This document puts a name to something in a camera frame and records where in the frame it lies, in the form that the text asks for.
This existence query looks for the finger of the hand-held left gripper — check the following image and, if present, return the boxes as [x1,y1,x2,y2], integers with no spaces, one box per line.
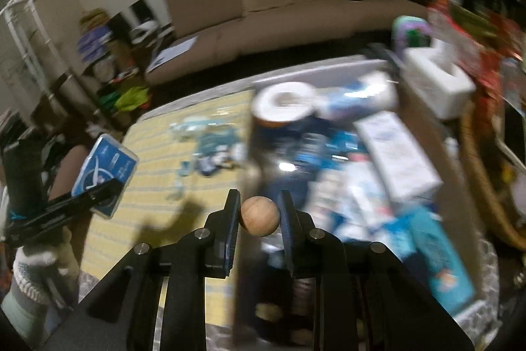
[44,179,126,226]

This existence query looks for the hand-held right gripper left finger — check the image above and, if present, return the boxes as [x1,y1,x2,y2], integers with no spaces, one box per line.
[43,188,242,351]

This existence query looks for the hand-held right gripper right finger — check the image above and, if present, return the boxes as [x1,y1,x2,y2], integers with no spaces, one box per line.
[280,190,474,351]

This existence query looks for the wooden ball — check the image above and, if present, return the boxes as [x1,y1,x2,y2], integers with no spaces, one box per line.
[240,196,282,238]

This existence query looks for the cardboard box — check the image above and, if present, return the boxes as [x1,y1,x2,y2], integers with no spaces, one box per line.
[234,57,500,343]

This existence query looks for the person's left forearm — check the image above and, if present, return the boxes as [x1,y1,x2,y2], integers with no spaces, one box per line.
[0,281,52,341]

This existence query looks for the person's left hand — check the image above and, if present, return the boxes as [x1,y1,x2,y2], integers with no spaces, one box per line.
[10,225,81,308]

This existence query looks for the blue white small packets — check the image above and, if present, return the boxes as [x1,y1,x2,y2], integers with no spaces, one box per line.
[193,133,248,177]

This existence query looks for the yellow checked tablecloth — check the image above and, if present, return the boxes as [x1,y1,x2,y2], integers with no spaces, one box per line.
[78,88,255,329]

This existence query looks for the pale blue wrapped packet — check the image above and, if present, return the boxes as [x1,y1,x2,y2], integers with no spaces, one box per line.
[168,114,239,141]

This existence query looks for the green yellow cloth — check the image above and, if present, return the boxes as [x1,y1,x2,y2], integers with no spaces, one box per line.
[99,86,151,114]

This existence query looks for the white metal rack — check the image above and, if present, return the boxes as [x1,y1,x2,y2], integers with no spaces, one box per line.
[0,0,56,130]

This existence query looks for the white carton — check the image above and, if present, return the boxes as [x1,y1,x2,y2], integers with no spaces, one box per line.
[353,113,443,204]

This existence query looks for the blue white wrapped bottle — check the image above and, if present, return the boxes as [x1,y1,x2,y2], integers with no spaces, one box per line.
[316,73,400,120]

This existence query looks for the stack of blue boxes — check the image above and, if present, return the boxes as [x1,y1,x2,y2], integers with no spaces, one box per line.
[77,25,114,63]

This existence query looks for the teal box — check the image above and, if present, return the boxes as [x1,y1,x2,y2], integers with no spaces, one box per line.
[407,207,478,315]

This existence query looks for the white paper sheet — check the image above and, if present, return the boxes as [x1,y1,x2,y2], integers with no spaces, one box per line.
[146,38,198,72]

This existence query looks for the wicker basket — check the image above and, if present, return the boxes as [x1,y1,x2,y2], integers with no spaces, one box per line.
[457,100,526,250]

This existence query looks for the purple green toy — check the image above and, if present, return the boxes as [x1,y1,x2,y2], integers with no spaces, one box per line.
[392,16,433,53]

